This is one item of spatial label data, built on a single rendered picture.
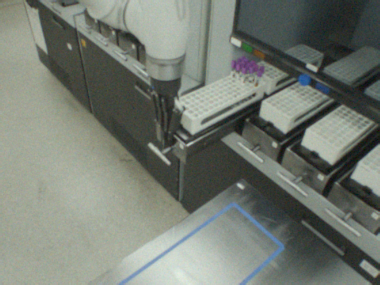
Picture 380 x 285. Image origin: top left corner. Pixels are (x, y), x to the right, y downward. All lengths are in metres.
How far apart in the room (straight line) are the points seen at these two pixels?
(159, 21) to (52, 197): 1.38
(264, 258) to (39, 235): 1.28
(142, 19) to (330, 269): 0.62
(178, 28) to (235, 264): 0.48
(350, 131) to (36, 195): 1.54
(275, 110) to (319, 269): 0.44
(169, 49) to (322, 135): 0.45
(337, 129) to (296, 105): 0.14
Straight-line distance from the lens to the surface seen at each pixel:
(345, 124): 1.01
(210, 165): 1.26
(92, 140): 2.16
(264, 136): 0.98
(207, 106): 0.95
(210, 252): 0.70
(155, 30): 0.71
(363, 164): 0.90
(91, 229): 1.74
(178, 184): 1.57
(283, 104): 1.00
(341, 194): 0.92
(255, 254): 0.71
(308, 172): 0.94
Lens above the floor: 1.43
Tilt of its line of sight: 43 degrees down
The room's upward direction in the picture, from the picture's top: 3 degrees clockwise
